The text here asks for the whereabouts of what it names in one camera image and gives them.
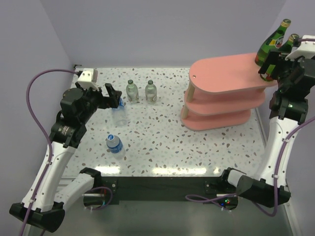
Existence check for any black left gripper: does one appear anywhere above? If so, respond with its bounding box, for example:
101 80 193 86
76 81 122 123

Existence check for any green glass bottle gold cap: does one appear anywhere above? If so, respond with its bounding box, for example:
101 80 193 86
254 19 291 66

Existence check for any clear Chang glass bottle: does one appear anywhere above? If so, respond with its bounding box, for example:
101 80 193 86
126 80 139 103
145 80 157 104

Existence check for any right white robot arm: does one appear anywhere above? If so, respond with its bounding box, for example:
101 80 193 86
219 47 315 207

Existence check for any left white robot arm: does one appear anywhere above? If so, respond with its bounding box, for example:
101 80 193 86
9 83 122 233

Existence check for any pink three-tier shelf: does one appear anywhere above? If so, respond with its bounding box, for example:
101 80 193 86
181 53 277 131

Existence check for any lying blue label water bottle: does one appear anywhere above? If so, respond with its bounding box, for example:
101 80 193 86
112 98 127 126

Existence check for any upright blue label water bottle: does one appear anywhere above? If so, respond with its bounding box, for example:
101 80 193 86
106 134 126 160

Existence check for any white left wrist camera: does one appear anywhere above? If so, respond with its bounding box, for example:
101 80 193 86
77 68 99 91

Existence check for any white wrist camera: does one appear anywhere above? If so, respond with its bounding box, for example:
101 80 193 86
77 68 99 91
285 35 315 61

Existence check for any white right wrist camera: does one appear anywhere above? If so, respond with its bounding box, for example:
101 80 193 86
285 35 315 61

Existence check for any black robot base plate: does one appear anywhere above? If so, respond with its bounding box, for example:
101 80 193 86
94 177 238 210

